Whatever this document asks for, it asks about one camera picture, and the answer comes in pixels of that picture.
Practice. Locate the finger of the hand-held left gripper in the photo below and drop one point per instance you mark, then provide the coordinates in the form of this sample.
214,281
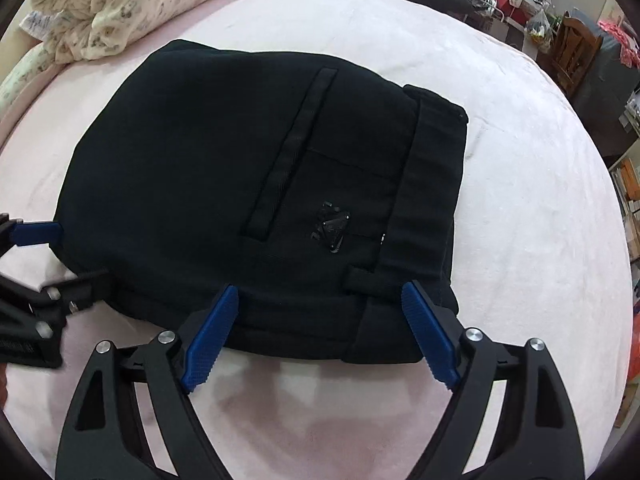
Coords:
85,289
35,234

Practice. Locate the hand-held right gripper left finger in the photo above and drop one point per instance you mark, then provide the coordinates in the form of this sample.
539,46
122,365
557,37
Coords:
210,340

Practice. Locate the floral patterned pillow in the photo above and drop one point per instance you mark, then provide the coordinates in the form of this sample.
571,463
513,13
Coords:
125,5

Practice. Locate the bed with pink sheet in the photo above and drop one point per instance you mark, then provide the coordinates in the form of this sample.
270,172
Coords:
525,210

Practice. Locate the red floral cloth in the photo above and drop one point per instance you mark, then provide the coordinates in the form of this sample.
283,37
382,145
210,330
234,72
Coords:
622,40

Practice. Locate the black pants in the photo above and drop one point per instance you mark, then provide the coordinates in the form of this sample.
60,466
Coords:
200,160

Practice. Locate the dark grey covered furniture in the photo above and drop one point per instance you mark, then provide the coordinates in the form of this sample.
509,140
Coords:
607,95

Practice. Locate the wooden chair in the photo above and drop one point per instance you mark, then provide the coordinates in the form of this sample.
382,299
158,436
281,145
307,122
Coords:
575,55

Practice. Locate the bookshelf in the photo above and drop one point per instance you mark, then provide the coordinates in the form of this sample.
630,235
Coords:
627,185

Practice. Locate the red storage box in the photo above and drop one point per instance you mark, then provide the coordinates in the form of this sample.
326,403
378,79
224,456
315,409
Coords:
510,12

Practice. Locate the clear plastic bag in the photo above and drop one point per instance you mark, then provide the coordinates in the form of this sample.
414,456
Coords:
540,30

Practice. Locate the pale printed pillow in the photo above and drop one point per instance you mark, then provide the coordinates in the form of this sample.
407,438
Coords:
22,77

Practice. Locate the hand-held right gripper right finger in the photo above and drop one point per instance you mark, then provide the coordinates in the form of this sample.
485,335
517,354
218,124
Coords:
430,335

